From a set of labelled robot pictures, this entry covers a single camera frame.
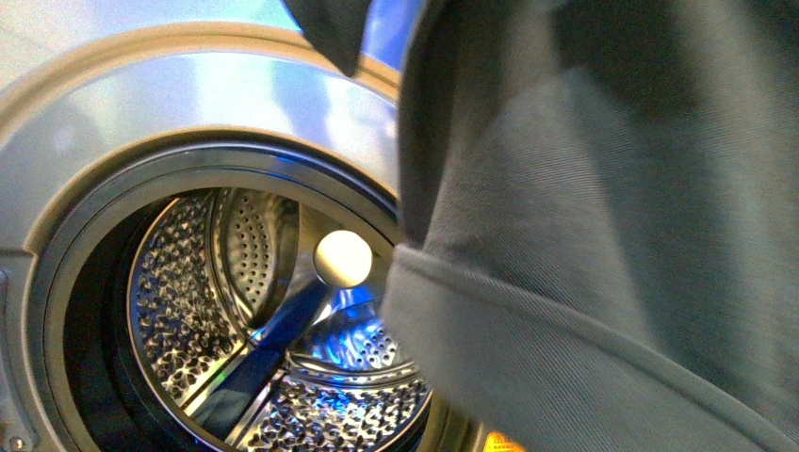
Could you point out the grey front-load washing machine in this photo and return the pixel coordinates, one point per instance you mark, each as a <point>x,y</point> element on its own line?
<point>198,212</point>

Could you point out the dark navy garment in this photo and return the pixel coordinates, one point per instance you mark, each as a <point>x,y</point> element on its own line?
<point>600,203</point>

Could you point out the yellow warning sticker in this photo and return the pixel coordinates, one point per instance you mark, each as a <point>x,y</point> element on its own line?
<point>497,442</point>

